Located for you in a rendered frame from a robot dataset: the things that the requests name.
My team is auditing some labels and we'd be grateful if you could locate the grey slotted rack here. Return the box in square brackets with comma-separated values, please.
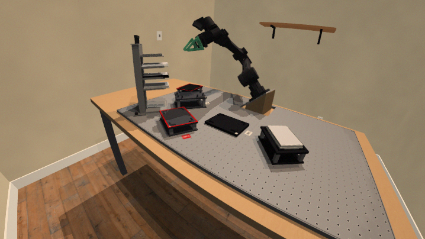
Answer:
[131, 44, 167, 114]

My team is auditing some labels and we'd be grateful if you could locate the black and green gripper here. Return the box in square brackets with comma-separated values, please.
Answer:
[183, 34, 214, 51]

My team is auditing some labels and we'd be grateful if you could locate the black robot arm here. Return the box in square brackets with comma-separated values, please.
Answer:
[192, 16, 270, 102]

